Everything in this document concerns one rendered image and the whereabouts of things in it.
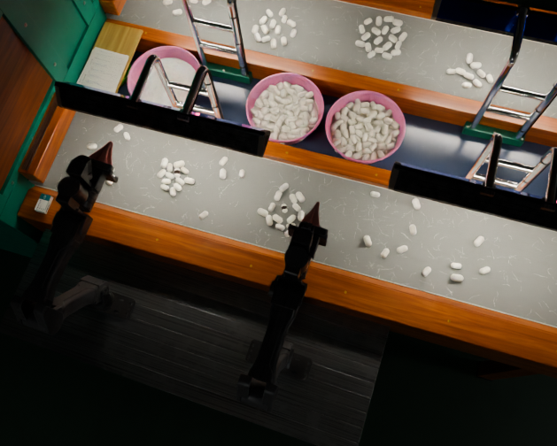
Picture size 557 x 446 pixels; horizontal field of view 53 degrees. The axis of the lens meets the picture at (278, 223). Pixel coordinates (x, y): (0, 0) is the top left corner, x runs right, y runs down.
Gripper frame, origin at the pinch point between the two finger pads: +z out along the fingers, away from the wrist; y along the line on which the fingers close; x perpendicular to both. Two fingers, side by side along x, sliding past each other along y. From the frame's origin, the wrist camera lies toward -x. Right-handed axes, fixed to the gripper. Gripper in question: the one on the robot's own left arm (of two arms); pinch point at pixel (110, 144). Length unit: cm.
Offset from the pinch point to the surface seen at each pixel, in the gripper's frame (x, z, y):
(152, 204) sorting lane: 33.3, -3.9, -5.1
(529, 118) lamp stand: 22, 56, -112
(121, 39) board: 29, 50, 29
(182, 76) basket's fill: 34, 45, 4
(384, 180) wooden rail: 30, 26, -75
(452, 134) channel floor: 39, 54, -93
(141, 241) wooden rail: 30.9, -17.1, -7.3
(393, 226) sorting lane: 33, 13, -82
